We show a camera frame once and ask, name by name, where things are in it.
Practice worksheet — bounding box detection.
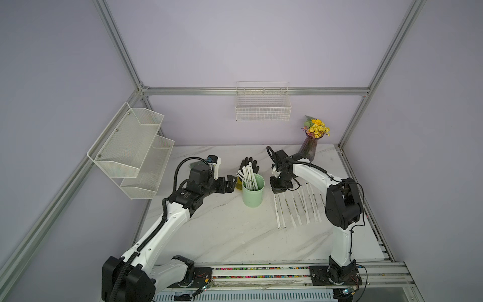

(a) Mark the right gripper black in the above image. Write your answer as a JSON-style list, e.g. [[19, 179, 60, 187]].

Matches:
[[270, 170, 294, 193]]

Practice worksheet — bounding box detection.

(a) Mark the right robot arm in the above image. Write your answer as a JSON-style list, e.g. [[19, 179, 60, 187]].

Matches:
[[266, 147, 364, 285]]

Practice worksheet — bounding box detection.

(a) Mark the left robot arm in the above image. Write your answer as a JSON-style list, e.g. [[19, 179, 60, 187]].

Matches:
[[101, 155, 237, 301]]

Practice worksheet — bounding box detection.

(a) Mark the bundle of wrapped straws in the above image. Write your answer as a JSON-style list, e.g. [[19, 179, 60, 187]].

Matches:
[[236, 161, 260, 191]]

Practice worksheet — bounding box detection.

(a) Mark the green storage cup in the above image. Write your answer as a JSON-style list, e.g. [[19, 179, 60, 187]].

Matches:
[[242, 174, 265, 208]]

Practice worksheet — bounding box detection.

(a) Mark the black yellow work glove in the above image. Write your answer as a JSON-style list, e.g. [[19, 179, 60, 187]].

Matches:
[[236, 157, 260, 190]]

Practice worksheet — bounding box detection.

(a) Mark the purple glass vase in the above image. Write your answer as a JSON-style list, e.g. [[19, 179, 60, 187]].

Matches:
[[298, 133, 320, 162]]

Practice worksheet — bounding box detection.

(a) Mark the yellow flower bouquet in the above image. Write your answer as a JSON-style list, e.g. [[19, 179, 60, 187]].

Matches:
[[302, 115, 330, 139]]

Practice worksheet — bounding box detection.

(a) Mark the white two-tier mesh shelf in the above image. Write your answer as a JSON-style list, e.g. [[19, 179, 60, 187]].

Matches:
[[87, 103, 174, 200]]

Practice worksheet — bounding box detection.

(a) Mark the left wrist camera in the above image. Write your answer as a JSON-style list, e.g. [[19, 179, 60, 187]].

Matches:
[[207, 155, 221, 180]]

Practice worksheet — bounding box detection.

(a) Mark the white wire wall basket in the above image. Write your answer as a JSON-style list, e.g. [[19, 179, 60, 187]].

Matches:
[[235, 81, 292, 122]]

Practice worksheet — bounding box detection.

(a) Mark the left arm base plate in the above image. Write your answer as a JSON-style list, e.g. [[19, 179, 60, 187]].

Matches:
[[168, 266, 213, 289]]

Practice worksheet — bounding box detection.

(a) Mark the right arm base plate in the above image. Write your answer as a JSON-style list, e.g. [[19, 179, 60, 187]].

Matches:
[[309, 264, 362, 286]]

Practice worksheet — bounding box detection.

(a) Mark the aluminium front rail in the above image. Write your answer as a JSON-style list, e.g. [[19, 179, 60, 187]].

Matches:
[[184, 261, 416, 290]]

